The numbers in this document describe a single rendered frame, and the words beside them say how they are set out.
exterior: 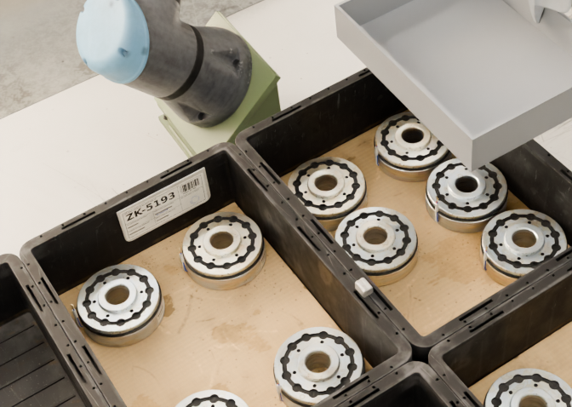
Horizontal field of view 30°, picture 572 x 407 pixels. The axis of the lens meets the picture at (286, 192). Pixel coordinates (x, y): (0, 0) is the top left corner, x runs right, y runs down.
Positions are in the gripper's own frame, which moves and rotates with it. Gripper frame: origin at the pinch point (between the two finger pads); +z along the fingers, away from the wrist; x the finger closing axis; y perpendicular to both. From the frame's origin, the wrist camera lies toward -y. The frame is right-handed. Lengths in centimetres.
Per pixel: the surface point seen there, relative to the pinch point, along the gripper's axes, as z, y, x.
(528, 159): 17.7, 6.4, -0.9
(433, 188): 25.2, -0.6, -8.1
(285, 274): 34.1, -2.9, -28.2
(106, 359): 41, -6, -51
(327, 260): 24.1, 5.1, -29.7
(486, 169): 23.0, 1.3, -1.2
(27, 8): 108, -185, 19
